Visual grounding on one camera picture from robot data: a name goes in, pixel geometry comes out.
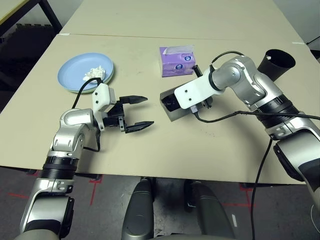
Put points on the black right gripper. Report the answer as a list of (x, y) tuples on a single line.
[(196, 70)]

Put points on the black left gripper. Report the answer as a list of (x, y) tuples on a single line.
[(115, 117)]

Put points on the black sunglasses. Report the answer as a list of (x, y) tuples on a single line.
[(171, 103)]

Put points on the grey glasses case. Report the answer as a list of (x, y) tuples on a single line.
[(177, 115)]

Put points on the white tissue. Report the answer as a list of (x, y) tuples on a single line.
[(94, 73)]

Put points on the blue plastic plate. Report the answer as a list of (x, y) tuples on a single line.
[(75, 70)]

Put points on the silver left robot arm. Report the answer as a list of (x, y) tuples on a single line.
[(72, 120)]

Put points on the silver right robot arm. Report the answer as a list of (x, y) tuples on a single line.
[(250, 80)]

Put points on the purple tissue pack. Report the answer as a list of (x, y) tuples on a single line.
[(175, 62)]

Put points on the green plastic plate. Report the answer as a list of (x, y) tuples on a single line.
[(110, 80)]

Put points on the black plastic cup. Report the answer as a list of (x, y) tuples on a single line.
[(277, 67)]

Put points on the grey robot left leg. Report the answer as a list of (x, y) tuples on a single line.
[(137, 212)]

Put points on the grey robot leg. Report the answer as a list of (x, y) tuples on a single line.
[(212, 212), (137, 212)]

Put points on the black beige chair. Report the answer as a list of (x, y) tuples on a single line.
[(316, 55)]

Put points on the grey robot right leg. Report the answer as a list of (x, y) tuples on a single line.
[(212, 212)]

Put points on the black foam floor mats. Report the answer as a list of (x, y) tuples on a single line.
[(22, 55)]

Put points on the grey robot torso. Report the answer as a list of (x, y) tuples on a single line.
[(175, 238)]

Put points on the black table leg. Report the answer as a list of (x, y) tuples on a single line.
[(275, 185)]

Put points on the yellow-topped black-framed side table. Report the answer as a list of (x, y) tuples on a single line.
[(7, 10)]

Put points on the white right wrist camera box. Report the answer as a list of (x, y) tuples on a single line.
[(195, 90)]

